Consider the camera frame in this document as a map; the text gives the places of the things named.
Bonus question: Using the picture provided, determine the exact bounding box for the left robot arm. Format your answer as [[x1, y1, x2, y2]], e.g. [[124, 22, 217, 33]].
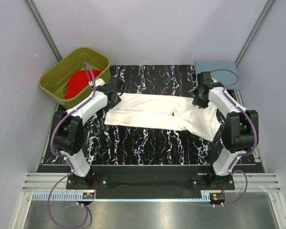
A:
[[50, 77, 125, 189]]

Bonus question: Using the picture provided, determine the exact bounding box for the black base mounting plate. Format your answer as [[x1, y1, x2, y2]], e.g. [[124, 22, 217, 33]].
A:
[[66, 165, 235, 190]]

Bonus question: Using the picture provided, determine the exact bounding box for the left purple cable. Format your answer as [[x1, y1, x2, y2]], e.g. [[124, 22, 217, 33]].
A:
[[47, 62, 97, 226]]

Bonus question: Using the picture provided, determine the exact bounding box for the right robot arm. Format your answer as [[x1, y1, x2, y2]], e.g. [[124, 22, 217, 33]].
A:
[[193, 72, 259, 189]]

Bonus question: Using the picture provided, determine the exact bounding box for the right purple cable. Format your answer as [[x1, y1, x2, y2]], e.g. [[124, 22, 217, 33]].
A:
[[188, 68, 257, 207]]

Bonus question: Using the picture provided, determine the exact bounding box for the white printed t shirt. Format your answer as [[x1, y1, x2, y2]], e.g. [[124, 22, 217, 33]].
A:
[[104, 94, 221, 142]]

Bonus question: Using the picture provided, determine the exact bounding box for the red t shirt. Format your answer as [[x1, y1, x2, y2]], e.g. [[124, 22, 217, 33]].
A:
[[65, 70, 92, 99]]

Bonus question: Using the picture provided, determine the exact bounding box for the purple cable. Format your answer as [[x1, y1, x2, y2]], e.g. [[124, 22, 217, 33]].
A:
[[188, 68, 257, 207], [47, 62, 97, 226]]

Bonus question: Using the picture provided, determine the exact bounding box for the olive green plastic basket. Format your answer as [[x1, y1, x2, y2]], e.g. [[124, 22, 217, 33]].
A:
[[39, 47, 111, 109]]

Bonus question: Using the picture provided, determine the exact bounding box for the slotted grey cable duct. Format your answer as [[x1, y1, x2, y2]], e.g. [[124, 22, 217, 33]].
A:
[[32, 191, 211, 202]]

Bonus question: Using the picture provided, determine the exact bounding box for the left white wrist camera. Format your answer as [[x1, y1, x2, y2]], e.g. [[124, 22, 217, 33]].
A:
[[89, 79, 105, 87]]

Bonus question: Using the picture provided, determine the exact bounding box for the folded blue t shirt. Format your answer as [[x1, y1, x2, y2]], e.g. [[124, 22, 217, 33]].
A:
[[195, 61, 238, 86]]

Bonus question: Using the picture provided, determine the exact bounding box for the black marble pattern mat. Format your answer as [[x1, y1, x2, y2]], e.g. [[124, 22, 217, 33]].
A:
[[40, 64, 260, 166]]

